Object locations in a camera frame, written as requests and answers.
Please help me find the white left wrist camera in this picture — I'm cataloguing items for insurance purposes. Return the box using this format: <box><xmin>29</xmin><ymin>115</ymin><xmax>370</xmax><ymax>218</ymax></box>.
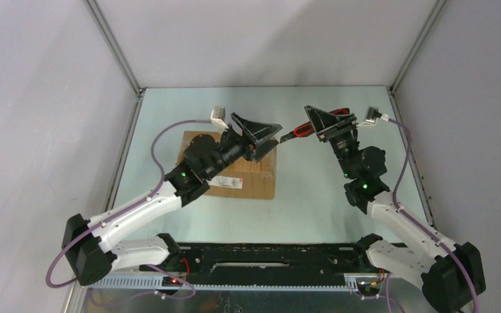
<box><xmin>209</xmin><ymin>106</ymin><xmax>229</xmax><ymax>132</ymax></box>

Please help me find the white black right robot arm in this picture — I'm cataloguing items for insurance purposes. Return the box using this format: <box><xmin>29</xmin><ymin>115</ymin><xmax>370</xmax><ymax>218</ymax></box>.
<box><xmin>305</xmin><ymin>106</ymin><xmax>486</xmax><ymax>312</ymax></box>

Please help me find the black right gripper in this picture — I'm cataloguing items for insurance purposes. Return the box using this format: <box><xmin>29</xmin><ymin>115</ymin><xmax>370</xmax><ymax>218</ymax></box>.
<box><xmin>305</xmin><ymin>106</ymin><xmax>359</xmax><ymax>180</ymax></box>

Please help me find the red black utility knife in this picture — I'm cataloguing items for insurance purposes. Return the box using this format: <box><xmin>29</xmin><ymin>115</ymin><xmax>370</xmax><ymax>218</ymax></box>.
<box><xmin>279</xmin><ymin>108</ymin><xmax>350</xmax><ymax>144</ymax></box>

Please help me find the aluminium right corner post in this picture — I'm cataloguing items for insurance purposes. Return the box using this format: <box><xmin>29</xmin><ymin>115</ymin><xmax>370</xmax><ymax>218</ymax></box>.
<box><xmin>389</xmin><ymin>0</ymin><xmax>448</xmax><ymax>94</ymax></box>

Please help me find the brown cardboard express box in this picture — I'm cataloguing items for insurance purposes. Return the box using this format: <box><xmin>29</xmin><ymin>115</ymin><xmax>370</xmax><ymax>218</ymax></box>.
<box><xmin>176</xmin><ymin>129</ymin><xmax>279</xmax><ymax>201</ymax></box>

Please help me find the aluminium corner post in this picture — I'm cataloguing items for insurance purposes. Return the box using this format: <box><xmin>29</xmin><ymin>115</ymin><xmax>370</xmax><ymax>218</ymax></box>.
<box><xmin>389</xmin><ymin>0</ymin><xmax>448</xmax><ymax>94</ymax></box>
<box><xmin>83</xmin><ymin>0</ymin><xmax>143</xmax><ymax>97</ymax></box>

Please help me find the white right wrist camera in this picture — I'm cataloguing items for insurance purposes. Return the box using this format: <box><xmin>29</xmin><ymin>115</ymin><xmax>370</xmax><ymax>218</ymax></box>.
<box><xmin>364</xmin><ymin>107</ymin><xmax>390</xmax><ymax>125</ymax></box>

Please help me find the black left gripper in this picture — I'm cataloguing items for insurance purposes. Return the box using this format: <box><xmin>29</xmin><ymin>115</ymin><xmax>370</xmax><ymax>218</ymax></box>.
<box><xmin>204</xmin><ymin>113</ymin><xmax>282</xmax><ymax>181</ymax></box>

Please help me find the aluminium left corner post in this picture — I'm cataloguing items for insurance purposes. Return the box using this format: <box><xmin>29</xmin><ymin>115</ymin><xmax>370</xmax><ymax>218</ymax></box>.
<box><xmin>83</xmin><ymin>0</ymin><xmax>143</xmax><ymax>97</ymax></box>

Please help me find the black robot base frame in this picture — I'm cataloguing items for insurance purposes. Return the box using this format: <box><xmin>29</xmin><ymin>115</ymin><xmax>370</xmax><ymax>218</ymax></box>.
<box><xmin>103</xmin><ymin>233</ymin><xmax>442</xmax><ymax>300</ymax></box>

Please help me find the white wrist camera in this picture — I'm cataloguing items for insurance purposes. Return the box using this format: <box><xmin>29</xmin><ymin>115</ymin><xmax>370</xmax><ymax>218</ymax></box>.
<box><xmin>364</xmin><ymin>107</ymin><xmax>390</xmax><ymax>125</ymax></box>
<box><xmin>209</xmin><ymin>106</ymin><xmax>229</xmax><ymax>132</ymax></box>

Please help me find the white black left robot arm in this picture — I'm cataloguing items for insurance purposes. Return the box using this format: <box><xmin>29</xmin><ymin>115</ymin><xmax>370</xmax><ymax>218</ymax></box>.
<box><xmin>56</xmin><ymin>113</ymin><xmax>282</xmax><ymax>286</ymax></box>

